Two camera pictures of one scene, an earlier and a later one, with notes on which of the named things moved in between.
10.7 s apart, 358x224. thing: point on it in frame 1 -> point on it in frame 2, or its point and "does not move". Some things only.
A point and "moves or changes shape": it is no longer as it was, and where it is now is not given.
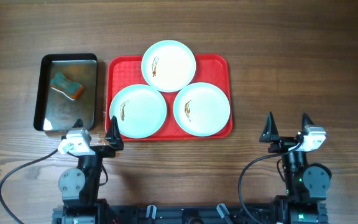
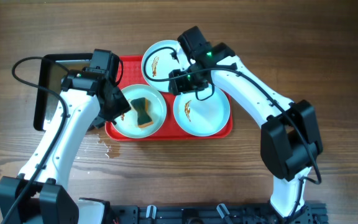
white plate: (140, 109) does not move
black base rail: (218, 214) does not move
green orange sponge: (64, 83) moves or changes shape
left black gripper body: (98, 149) -> (117, 104)
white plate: (201, 109) does not move
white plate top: (168, 66) does not move
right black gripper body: (283, 144) -> (187, 82)
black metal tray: (66, 91) does not move
